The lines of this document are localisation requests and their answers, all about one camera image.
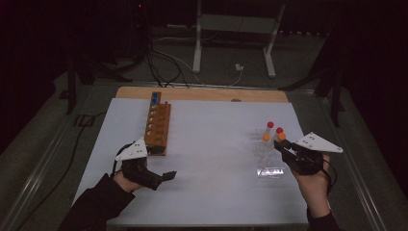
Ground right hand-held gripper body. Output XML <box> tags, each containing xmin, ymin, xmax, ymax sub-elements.
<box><xmin>290</xmin><ymin>132</ymin><xmax>344</xmax><ymax>176</ymax></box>

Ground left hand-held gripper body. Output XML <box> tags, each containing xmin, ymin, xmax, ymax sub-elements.
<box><xmin>115</xmin><ymin>138</ymin><xmax>164</xmax><ymax>192</ymax></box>

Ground clear acrylic tube rack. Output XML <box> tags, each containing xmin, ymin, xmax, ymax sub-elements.
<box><xmin>254</xmin><ymin>128</ymin><xmax>287</xmax><ymax>179</ymax></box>

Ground wooden test tube rack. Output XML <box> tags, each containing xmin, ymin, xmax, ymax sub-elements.
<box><xmin>143</xmin><ymin>90</ymin><xmax>172</xmax><ymax>157</ymax></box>

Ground person's left hand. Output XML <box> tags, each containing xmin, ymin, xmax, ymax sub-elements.
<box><xmin>112</xmin><ymin>170</ymin><xmax>146</xmax><ymax>193</ymax></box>

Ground person's right hand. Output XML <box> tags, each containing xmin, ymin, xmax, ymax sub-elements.
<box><xmin>290</xmin><ymin>155</ymin><xmax>333</xmax><ymax>217</ymax></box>

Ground white table mat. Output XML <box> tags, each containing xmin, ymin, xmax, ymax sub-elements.
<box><xmin>72</xmin><ymin>97</ymin><xmax>310</xmax><ymax>225</ymax></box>

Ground dark floor stand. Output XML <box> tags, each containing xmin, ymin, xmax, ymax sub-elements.
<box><xmin>59</xmin><ymin>47</ymin><xmax>133</xmax><ymax>116</ymax></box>
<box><xmin>278</xmin><ymin>32</ymin><xmax>347</xmax><ymax>128</ymax></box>

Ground white metal stand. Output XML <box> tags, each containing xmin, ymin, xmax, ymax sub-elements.
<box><xmin>191</xmin><ymin>0</ymin><xmax>287</xmax><ymax>79</ymax></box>

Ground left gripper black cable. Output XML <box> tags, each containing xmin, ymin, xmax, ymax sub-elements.
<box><xmin>110</xmin><ymin>143</ymin><xmax>134</xmax><ymax>178</ymax></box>

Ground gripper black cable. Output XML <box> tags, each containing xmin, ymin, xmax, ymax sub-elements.
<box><xmin>110</xmin><ymin>143</ymin><xmax>134</xmax><ymax>178</ymax></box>
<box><xmin>321</xmin><ymin>158</ymin><xmax>339</xmax><ymax>196</ymax></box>

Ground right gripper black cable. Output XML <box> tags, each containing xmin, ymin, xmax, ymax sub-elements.
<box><xmin>321</xmin><ymin>158</ymin><xmax>339</xmax><ymax>196</ymax></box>

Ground metal floor rail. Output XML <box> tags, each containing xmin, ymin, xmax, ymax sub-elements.
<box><xmin>316</xmin><ymin>92</ymin><xmax>390</xmax><ymax>231</ymax></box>
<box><xmin>0</xmin><ymin>84</ymin><xmax>97</xmax><ymax>231</ymax></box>

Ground black floor cable bundle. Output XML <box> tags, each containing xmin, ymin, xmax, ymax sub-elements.
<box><xmin>144</xmin><ymin>32</ymin><xmax>191</xmax><ymax>89</ymax></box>

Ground white floor cable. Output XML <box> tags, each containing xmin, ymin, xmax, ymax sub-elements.
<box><xmin>150</xmin><ymin>37</ymin><xmax>244</xmax><ymax>88</ymax></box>

